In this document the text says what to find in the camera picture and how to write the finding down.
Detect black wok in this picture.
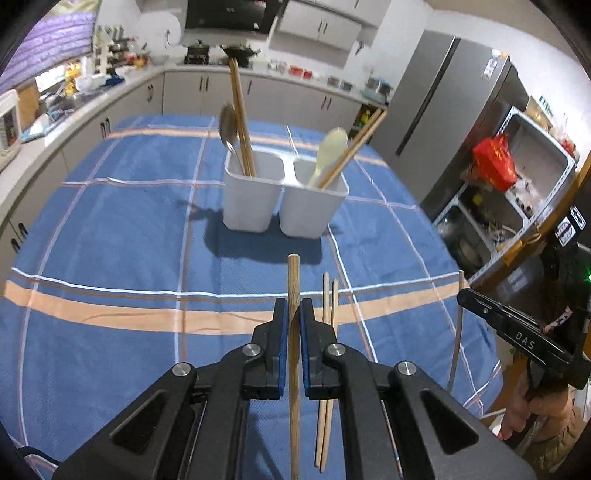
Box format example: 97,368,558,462
222,44,259,61

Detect wooden chopstick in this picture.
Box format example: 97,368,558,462
318,278,340,472
228,58,252,177
318,108,386,189
321,111,389,190
286,253,302,480
314,272,330,468
233,58,257,177

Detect grey refrigerator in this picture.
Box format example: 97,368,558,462
383,30,529,222

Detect metal spoon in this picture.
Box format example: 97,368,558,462
218,102,247,177

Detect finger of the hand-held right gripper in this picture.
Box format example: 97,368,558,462
456,288,585,391

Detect blue plaid tablecloth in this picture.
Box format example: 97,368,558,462
0,114,506,480

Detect metal storage rack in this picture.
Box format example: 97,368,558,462
431,106,580,282

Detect black range hood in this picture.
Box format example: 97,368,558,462
185,0,282,33

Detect steel steamer pot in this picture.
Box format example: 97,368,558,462
365,76,393,100

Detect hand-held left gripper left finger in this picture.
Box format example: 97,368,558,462
55,298,289,480

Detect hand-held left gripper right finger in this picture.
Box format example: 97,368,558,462
299,298,536,480

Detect person's right forearm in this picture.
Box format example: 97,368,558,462
517,406,589,476

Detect red plastic bag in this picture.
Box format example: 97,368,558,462
472,135,518,192

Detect grey kitchen counter cabinets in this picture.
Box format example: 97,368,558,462
0,65,393,259

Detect white rice spoon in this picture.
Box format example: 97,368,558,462
308,127,348,189

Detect white two-compartment utensil holder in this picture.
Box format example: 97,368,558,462
223,147,350,239

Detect black gas stove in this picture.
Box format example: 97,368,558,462
184,55,254,66

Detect beige electric pressure cooker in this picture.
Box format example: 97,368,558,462
0,90,21,160

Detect person's right hand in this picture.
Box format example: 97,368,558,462
501,369,573,444

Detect grey upper wall cabinets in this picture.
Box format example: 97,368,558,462
270,0,391,51

